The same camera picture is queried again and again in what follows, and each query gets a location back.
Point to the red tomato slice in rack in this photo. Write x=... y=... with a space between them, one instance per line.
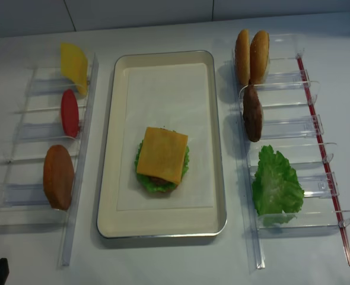
x=69 y=113

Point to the brown meat patty in rack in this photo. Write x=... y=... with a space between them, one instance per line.
x=252 y=113

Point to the orange cheese slice on burger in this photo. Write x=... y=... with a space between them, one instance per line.
x=162 y=154

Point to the sesame top bun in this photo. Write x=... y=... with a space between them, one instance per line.
x=259 y=57

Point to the white paper tray liner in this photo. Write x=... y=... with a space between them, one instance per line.
x=174 y=97

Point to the green lettuce leaf in rack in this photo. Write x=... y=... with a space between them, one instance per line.
x=277 y=193

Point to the clear acrylic left rack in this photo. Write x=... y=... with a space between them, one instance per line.
x=30 y=123

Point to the cream rectangular metal tray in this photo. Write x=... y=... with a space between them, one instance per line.
x=173 y=222

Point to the brown bun half left rack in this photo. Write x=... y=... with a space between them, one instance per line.
x=58 y=177

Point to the clear acrylic right rack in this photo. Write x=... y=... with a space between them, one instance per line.
x=292 y=126

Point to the tan bun half right rack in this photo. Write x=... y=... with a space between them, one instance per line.
x=242 y=57

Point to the green lettuce under burger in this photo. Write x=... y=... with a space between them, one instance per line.
x=144 y=179

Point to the clear acrylic rack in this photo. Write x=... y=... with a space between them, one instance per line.
x=30 y=123
x=292 y=126

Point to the yellow cheese slice in rack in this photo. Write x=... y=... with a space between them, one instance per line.
x=74 y=65

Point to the brown patty in burger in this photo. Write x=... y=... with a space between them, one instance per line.
x=158 y=181

